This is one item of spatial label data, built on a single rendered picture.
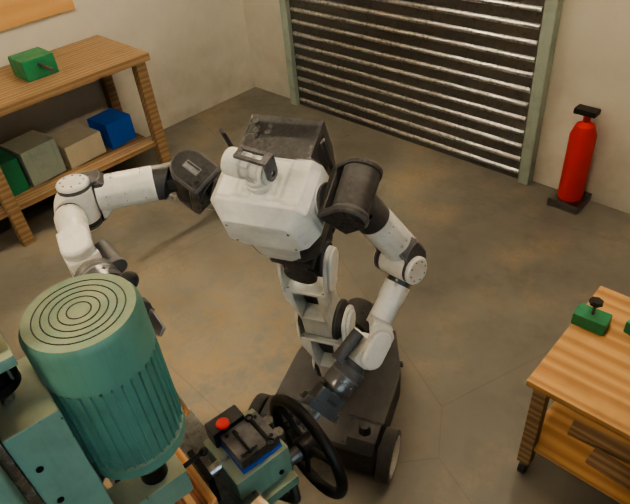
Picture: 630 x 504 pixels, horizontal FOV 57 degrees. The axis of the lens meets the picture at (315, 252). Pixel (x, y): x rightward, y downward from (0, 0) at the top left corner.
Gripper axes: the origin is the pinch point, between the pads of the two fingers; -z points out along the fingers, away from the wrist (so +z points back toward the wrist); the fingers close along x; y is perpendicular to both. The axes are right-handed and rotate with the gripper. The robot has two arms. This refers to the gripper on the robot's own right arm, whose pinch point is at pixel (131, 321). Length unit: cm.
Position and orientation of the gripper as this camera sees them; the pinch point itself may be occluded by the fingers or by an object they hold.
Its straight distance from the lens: 115.3
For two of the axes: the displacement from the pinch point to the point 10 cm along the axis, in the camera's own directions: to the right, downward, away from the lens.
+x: 6.3, 1.9, 7.5
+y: -4.6, 8.8, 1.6
